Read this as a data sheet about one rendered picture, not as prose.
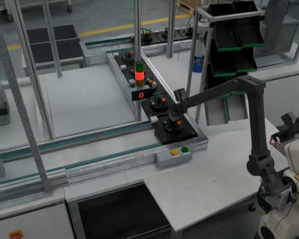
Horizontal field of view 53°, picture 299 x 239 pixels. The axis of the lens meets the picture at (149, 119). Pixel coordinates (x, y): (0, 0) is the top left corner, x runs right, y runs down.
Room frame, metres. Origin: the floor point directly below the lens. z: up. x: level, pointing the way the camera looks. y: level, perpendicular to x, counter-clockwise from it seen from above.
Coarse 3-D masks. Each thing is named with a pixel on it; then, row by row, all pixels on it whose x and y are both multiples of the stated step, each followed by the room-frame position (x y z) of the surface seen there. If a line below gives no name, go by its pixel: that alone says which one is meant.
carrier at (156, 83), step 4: (144, 76) 2.00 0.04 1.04; (148, 76) 2.01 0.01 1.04; (144, 80) 2.00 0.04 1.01; (148, 80) 1.96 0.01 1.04; (152, 80) 2.01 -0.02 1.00; (156, 80) 2.06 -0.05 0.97; (144, 84) 1.97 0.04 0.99; (148, 84) 1.95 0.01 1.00; (152, 84) 1.97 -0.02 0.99; (156, 84) 1.97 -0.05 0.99; (160, 84) 2.00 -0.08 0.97; (152, 88) 1.92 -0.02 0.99; (156, 88) 1.95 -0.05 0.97; (160, 88) 1.95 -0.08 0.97; (164, 88) 1.95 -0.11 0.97; (152, 92) 1.89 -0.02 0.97; (156, 92) 1.89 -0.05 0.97; (160, 92) 1.89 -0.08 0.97; (164, 92) 1.89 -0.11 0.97
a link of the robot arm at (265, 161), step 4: (264, 156) 0.95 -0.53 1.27; (260, 160) 0.92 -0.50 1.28; (264, 160) 0.92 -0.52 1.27; (268, 160) 0.93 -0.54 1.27; (264, 164) 0.91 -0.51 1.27; (268, 164) 0.91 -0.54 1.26; (264, 168) 0.89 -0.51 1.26; (268, 168) 0.89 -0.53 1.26; (272, 168) 0.89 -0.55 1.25; (264, 172) 0.88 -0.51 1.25; (268, 172) 0.87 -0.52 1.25; (272, 172) 0.88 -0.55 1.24
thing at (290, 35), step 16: (224, 0) 2.68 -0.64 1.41; (240, 0) 2.48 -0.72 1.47; (256, 0) 2.37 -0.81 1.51; (272, 0) 2.42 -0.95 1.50; (272, 16) 2.44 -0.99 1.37; (288, 16) 2.50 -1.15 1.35; (288, 32) 2.52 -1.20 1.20; (256, 48) 2.41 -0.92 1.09; (288, 48) 2.54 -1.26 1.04; (256, 64) 2.43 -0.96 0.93; (272, 64) 2.49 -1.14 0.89
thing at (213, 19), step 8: (216, 16) 1.62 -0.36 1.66; (224, 16) 1.63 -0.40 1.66; (232, 16) 1.64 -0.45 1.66; (240, 16) 1.66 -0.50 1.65; (248, 16) 1.68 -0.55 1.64; (208, 32) 1.60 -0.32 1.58; (192, 40) 1.76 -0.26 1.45; (208, 40) 1.59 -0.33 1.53; (192, 48) 1.75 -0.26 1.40; (208, 48) 1.60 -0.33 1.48; (192, 56) 1.75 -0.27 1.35; (208, 56) 1.60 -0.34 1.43; (192, 64) 1.76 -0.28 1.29; (248, 72) 1.71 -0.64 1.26; (200, 88) 1.61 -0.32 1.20; (200, 104) 1.60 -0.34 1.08
